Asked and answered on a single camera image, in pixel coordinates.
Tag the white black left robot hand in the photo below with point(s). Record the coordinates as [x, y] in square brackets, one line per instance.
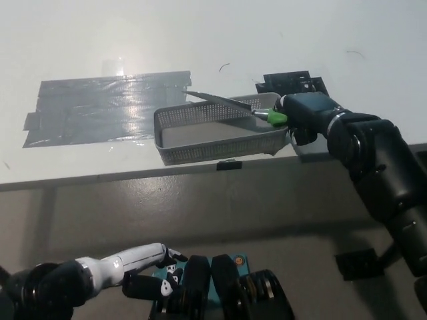
[116, 265]

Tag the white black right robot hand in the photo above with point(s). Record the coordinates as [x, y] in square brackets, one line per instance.
[307, 106]

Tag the black tape patch on desk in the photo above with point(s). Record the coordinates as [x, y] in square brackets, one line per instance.
[283, 81]

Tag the small black tape strip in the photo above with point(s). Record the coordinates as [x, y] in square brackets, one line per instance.
[229, 165]

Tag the grey perforated plastic basket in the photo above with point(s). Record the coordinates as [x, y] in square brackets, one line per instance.
[213, 150]

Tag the teal tp-link box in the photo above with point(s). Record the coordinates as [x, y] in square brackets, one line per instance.
[241, 261]

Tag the grey duct tape patch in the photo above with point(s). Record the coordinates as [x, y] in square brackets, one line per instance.
[93, 110]

